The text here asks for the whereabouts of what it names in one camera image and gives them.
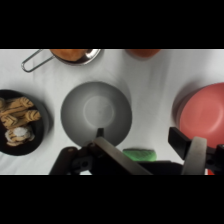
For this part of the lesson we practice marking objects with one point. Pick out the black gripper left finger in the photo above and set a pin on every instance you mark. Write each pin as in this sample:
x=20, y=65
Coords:
x=113, y=158

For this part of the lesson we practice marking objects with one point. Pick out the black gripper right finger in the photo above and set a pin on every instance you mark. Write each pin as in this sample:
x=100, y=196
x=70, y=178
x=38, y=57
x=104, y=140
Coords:
x=195, y=156

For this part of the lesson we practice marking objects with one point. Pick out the green triangle toy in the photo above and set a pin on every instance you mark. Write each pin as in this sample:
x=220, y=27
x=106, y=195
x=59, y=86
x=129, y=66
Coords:
x=140, y=155

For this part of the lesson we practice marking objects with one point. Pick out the grey bowl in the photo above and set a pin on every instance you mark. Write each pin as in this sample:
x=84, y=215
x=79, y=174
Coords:
x=96, y=111

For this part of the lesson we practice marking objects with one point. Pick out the red plate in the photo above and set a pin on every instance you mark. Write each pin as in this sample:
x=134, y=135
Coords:
x=203, y=113

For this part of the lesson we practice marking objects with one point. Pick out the black plate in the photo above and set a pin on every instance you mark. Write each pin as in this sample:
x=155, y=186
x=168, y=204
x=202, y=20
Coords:
x=38, y=133

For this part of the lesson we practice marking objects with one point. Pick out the tan pastry toy white topping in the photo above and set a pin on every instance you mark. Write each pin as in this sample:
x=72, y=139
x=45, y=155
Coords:
x=20, y=135

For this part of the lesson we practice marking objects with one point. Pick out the tan striped pastry toy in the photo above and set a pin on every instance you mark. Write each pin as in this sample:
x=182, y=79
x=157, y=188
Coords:
x=18, y=104
x=23, y=118

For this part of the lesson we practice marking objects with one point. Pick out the orange round object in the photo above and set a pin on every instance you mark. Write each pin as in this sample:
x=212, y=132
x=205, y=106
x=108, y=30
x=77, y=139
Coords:
x=143, y=52

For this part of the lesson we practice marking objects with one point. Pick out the orange food in pot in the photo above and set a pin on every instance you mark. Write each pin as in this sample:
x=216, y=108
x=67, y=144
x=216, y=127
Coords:
x=70, y=54

